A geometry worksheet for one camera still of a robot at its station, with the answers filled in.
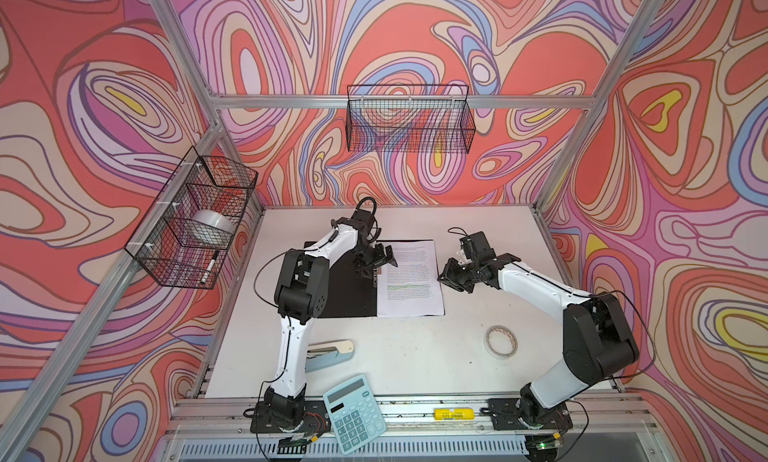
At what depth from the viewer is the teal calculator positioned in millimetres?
703

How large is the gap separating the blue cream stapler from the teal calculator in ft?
0.24

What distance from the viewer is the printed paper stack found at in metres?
0.93

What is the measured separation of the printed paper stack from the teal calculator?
23 cm

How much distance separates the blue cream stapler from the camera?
0.82 meters

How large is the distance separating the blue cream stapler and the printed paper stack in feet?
0.49

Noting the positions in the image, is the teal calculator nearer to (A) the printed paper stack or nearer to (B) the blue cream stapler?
(B) the blue cream stapler
